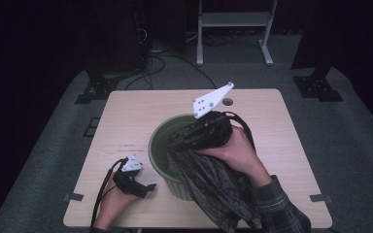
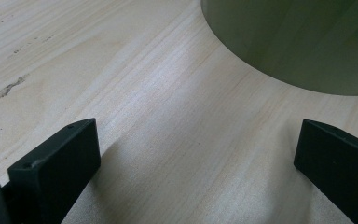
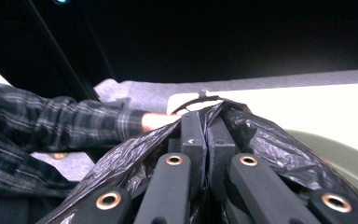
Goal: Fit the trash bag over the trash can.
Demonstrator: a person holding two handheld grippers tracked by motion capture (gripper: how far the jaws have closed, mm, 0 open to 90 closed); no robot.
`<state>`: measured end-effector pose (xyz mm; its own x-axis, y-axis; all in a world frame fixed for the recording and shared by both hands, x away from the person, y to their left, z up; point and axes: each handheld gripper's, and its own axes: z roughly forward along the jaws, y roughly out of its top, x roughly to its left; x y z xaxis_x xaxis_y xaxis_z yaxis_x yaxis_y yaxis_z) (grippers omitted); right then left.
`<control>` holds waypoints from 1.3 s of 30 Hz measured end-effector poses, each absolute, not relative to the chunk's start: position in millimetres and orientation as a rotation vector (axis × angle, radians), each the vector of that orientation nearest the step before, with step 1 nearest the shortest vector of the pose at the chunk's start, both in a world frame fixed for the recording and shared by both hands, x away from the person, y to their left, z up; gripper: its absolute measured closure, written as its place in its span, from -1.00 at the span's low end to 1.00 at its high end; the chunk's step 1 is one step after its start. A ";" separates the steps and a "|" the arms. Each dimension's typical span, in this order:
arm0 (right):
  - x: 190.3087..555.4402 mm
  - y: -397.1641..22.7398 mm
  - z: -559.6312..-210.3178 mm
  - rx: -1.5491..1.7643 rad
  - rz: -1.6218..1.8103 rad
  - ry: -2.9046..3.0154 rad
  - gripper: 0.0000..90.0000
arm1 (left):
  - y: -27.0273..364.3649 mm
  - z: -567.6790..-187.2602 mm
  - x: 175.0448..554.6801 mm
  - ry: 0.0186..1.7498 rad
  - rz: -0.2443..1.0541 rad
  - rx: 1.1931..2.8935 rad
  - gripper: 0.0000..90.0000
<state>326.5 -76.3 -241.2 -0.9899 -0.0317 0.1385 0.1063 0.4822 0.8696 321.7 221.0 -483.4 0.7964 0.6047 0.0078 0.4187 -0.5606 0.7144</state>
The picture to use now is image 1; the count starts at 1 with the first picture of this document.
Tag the person's right hand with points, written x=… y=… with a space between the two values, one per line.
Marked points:
x=239 y=155

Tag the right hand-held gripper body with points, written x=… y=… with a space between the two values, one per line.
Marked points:
x=212 y=131

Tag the green plastic trash bin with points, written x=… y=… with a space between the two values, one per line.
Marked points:
x=158 y=152

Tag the black plastic trash bag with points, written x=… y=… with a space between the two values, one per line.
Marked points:
x=213 y=187

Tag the grey tape strip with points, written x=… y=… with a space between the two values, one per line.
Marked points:
x=74 y=196
x=320 y=198

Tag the white metal stand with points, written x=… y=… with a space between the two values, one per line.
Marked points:
x=236 y=18

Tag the dark equipment cabinet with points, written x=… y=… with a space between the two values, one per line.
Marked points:
x=116 y=35

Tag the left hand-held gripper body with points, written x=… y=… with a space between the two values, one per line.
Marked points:
x=132 y=164

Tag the black floor stand base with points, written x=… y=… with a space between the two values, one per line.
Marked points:
x=317 y=87
x=98 y=87

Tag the person's left hand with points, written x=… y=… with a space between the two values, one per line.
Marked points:
x=111 y=204

